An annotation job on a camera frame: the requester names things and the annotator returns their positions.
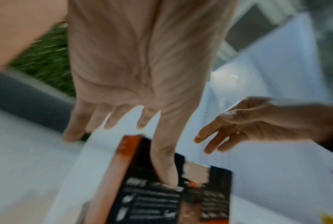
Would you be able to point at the green artificial grass mat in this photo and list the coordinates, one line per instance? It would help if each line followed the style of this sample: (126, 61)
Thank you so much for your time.
(44, 61)

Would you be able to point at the dark grey panel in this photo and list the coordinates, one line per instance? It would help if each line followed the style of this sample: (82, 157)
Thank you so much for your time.
(249, 28)

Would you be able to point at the large white sheet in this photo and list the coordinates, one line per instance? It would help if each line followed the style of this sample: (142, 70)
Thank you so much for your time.
(266, 175)

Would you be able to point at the person's left forearm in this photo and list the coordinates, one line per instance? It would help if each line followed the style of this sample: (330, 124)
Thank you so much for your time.
(19, 24)

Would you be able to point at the black and orange carton box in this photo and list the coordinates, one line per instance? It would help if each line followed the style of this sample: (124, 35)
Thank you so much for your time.
(144, 207)

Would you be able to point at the person's right hand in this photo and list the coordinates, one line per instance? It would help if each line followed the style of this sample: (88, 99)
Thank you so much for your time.
(271, 122)

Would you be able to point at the person's left hand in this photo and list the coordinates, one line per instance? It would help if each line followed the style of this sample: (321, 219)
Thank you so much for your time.
(138, 65)

